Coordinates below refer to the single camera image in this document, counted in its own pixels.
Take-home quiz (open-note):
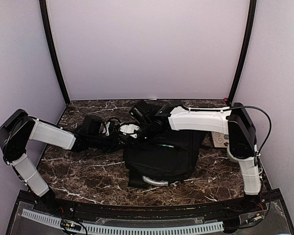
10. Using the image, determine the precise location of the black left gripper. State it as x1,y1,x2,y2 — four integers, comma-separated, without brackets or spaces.
89,132,129,154

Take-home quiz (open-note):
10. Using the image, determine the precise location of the black student backpack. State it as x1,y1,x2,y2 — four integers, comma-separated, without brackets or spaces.
123,130,207,188

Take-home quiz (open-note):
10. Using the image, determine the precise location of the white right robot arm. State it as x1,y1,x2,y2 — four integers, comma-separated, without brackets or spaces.
120,101,265,212

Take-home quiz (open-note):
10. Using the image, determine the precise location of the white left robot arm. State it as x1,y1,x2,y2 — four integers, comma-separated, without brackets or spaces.
0,109,131,213

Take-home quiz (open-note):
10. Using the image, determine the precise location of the floral ceramic tile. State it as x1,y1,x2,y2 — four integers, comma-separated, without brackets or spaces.
211,132,229,148

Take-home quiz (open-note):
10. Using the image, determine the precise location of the pale green ceramic bowl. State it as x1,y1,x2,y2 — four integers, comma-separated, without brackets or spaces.
227,149,238,163

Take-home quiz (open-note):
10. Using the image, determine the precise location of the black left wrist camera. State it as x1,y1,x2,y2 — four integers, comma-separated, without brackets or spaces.
82,115,103,135

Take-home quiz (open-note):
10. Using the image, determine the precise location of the grey slotted cable duct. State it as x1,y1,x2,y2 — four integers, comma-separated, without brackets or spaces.
21,209,224,235

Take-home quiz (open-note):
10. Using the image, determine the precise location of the black front rail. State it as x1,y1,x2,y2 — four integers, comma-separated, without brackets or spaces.
17,190,282,223

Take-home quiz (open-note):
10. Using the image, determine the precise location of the black left frame post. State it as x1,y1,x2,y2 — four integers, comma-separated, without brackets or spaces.
39,0,71,105

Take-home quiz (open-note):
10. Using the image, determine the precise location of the black frame post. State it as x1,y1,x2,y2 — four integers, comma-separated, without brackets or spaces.
39,0,71,105
224,0,257,106

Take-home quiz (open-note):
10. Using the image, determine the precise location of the black right frame post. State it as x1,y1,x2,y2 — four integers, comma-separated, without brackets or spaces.
224,0,257,106

